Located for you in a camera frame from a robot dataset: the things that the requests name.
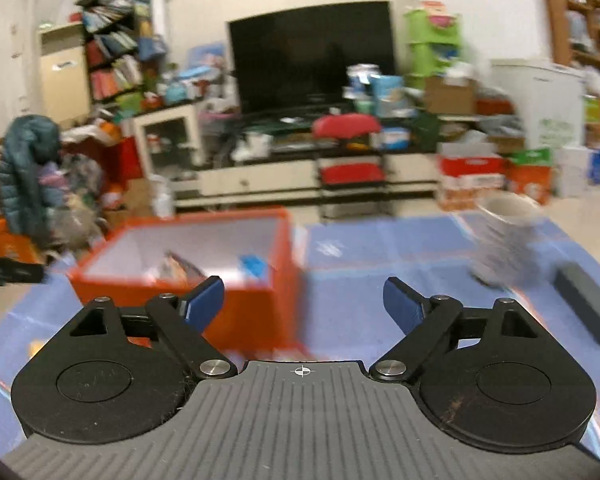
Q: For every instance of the green plastic storage shelf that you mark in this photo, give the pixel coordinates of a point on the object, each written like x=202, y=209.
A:
x=434, y=39

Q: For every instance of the brown cardboard box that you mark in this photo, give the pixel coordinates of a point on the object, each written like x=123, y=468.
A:
x=449, y=99

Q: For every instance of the dark grey rectangular block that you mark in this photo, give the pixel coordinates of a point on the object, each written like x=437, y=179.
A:
x=582, y=294

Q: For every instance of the white low tv stand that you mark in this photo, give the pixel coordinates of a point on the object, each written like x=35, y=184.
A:
x=282, y=182

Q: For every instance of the red white cardboard carton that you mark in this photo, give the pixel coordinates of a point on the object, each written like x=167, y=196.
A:
x=467, y=171

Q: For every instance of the red folding chair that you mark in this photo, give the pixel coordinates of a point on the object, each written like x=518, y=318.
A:
x=346, y=159

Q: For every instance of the white cat pattern mug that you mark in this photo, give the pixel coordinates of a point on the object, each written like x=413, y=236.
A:
x=506, y=229

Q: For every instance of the blue snack packet in box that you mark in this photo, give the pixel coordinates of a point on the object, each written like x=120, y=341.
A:
x=254, y=268

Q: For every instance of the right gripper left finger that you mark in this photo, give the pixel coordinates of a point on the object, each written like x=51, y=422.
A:
x=111, y=374

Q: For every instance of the dark green puffer jacket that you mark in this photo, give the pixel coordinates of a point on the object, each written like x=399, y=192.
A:
x=30, y=142

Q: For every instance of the silver snack packet in box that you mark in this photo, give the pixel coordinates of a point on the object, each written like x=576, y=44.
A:
x=174, y=268

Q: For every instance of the blue plaid tablecloth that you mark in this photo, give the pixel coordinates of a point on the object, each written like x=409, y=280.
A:
x=343, y=267

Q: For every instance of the orange cardboard storage box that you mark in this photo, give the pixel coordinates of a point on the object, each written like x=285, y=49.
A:
x=251, y=251

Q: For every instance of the white glass door cabinet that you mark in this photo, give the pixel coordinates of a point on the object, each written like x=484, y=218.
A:
x=169, y=142

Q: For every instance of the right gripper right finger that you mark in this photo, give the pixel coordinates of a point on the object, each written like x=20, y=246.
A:
x=492, y=378

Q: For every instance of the black flat screen television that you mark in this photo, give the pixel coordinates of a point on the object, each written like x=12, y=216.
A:
x=300, y=57

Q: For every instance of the black bookshelf with books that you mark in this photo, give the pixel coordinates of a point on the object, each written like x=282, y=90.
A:
x=122, y=50

